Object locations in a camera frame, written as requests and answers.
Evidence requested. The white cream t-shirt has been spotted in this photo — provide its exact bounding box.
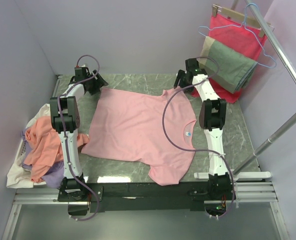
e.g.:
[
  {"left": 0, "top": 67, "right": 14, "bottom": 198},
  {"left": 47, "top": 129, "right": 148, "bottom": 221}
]
[{"left": 6, "top": 103, "right": 64, "bottom": 189}]

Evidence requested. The wooden clip hanger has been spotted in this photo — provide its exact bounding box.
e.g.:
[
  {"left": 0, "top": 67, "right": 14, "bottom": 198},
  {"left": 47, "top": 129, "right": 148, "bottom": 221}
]
[{"left": 212, "top": 4, "right": 265, "bottom": 37}]

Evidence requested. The silver clothes rack pole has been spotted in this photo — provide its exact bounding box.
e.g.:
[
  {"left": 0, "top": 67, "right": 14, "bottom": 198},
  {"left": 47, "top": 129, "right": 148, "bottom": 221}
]
[{"left": 233, "top": 0, "right": 296, "bottom": 176}]

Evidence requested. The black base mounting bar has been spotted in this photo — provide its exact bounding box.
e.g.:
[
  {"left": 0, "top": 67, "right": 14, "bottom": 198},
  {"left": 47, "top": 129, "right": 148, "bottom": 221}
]
[{"left": 57, "top": 182, "right": 238, "bottom": 217}]

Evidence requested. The green beige folded cloth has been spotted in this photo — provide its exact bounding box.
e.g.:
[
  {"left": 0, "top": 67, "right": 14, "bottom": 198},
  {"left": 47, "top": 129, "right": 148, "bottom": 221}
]
[{"left": 198, "top": 36, "right": 258, "bottom": 94}]

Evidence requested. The pink t-shirt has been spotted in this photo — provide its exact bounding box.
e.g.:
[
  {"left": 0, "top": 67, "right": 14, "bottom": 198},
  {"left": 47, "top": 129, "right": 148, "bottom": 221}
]
[{"left": 82, "top": 88, "right": 196, "bottom": 186}]

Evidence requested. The salmon orange t-shirt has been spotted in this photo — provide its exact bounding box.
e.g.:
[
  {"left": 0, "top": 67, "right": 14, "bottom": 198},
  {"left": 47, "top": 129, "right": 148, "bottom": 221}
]
[{"left": 24, "top": 116, "right": 64, "bottom": 183}]

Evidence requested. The lavender purple t-shirt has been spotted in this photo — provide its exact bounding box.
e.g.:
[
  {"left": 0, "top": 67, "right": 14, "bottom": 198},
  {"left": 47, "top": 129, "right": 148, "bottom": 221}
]
[{"left": 21, "top": 128, "right": 64, "bottom": 189}]

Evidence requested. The white laundry basket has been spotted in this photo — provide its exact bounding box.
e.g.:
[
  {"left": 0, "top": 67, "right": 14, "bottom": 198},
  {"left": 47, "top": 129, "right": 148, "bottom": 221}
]
[{"left": 12, "top": 140, "right": 46, "bottom": 189}]

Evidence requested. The blue wire hanger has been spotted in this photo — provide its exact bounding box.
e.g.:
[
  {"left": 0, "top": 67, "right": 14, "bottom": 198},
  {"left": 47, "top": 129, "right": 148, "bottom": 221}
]
[{"left": 198, "top": 3, "right": 277, "bottom": 69}]

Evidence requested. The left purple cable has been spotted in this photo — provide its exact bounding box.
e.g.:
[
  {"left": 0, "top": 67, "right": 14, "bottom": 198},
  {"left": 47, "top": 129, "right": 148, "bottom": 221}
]
[{"left": 57, "top": 54, "right": 105, "bottom": 222}]

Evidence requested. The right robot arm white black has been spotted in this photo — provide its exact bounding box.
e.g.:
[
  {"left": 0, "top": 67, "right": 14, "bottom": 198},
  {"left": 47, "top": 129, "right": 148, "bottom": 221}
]
[{"left": 174, "top": 58, "right": 232, "bottom": 200}]

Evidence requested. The red mesh laundry bag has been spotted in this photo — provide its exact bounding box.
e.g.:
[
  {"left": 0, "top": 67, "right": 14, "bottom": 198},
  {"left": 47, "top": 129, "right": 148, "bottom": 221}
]
[{"left": 204, "top": 14, "right": 266, "bottom": 104}]

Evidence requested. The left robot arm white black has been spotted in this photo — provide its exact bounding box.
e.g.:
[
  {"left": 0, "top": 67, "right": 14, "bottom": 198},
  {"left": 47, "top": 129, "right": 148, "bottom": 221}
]
[{"left": 50, "top": 65, "right": 108, "bottom": 201}]

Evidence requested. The white rack foot front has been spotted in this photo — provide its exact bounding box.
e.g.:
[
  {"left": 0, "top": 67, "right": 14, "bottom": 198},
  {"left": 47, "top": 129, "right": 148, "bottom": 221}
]
[{"left": 194, "top": 171, "right": 272, "bottom": 182}]

